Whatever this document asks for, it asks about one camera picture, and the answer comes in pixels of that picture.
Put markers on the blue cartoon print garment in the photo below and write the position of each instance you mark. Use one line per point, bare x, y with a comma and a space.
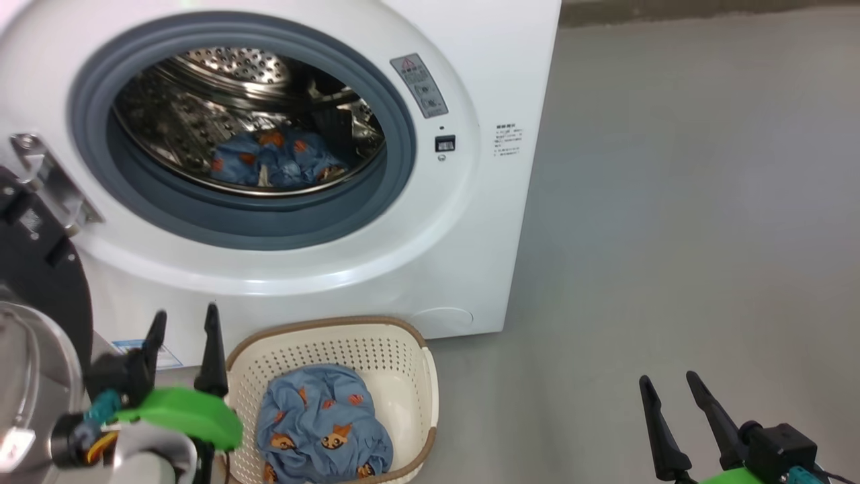
282, 165
316, 417

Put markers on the blue energy label sticker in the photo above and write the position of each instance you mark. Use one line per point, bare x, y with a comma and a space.
164, 356

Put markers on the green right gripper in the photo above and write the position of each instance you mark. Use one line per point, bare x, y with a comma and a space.
729, 478

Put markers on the small printed text label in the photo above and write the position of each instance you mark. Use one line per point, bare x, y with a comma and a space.
508, 140

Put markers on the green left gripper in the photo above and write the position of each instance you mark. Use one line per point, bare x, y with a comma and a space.
188, 413

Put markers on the round white filter cover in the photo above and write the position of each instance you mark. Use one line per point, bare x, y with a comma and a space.
443, 319

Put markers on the grey warning sticker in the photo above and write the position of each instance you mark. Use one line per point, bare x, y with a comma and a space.
420, 86

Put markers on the black round glass washer door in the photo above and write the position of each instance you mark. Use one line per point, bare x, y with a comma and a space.
40, 282

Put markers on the cream perforated laundry basket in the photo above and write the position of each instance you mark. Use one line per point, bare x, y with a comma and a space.
403, 376

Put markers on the black door latch slot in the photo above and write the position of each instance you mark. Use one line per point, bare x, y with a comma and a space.
445, 144

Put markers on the perforated steel drum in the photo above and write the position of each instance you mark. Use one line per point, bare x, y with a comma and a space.
175, 107

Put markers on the white front-load washing machine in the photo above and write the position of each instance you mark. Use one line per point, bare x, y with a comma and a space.
403, 255

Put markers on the metal door hinge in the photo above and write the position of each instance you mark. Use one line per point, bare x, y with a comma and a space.
54, 181

